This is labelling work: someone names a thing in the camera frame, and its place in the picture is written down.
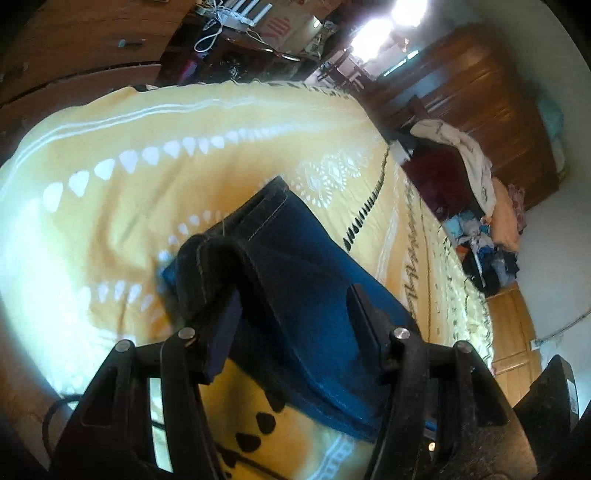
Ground dark blue denim pants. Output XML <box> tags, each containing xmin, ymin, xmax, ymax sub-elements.
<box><xmin>162</xmin><ymin>178</ymin><xmax>417</xmax><ymax>442</ymax></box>

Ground wooden headboard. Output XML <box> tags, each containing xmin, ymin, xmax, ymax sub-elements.
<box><xmin>487</xmin><ymin>282</ymin><xmax>542</xmax><ymax>406</ymax></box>

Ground pile of assorted clothes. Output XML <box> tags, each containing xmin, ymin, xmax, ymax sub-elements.
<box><xmin>443</xmin><ymin>178</ymin><xmax>527</xmax><ymax>297</ymax></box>

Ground yellow patterned bedspread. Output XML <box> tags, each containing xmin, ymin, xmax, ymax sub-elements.
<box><xmin>0</xmin><ymin>80</ymin><xmax>494</xmax><ymax>480</ymax></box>

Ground maroon blanket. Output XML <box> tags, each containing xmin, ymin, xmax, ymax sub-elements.
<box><xmin>402</xmin><ymin>146</ymin><xmax>484</xmax><ymax>221</ymax></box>

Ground white garment on pile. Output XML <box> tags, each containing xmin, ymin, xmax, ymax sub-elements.
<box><xmin>410</xmin><ymin>119</ymin><xmax>496</xmax><ymax>217</ymax></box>

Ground dark wooden wardrobe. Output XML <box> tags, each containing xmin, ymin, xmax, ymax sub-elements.
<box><xmin>358</xmin><ymin>24</ymin><xmax>559</xmax><ymax>208</ymax></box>

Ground brown wooden cabinet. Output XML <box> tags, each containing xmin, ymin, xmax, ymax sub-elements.
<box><xmin>1</xmin><ymin>0</ymin><xmax>194</xmax><ymax>160</ymax></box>

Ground cluttered dark side table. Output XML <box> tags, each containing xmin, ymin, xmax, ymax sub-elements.
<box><xmin>157</xmin><ymin>1</ymin><xmax>322</xmax><ymax>86</ymax></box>

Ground cardboard box red print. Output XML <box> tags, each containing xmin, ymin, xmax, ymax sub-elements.
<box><xmin>255</xmin><ymin>11</ymin><xmax>322</xmax><ymax>54</ymax></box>

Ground white cable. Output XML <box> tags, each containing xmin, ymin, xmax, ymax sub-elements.
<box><xmin>193</xmin><ymin>4</ymin><xmax>226</xmax><ymax>54</ymax></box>

